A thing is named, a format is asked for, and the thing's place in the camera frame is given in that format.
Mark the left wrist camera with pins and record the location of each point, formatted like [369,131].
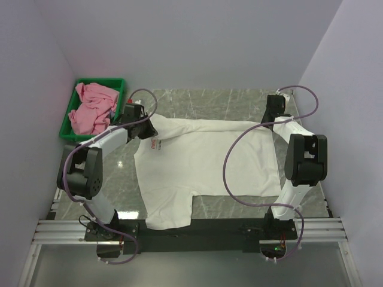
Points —
[136,102]

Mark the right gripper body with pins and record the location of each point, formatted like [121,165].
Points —
[266,114]

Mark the black base beam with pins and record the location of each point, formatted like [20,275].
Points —
[238,234]

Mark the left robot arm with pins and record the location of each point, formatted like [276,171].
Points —
[81,168]

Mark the white t-shirt with red print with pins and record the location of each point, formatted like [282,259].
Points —
[191,158]

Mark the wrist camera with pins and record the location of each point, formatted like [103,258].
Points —
[136,102]
[285,95]

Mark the aluminium rail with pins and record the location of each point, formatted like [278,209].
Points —
[315,230]

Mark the pink t-shirt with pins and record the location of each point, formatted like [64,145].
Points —
[97,102]

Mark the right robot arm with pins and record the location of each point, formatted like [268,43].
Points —
[305,163]

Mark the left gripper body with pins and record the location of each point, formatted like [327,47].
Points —
[145,130]

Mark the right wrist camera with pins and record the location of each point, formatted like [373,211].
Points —
[285,95]

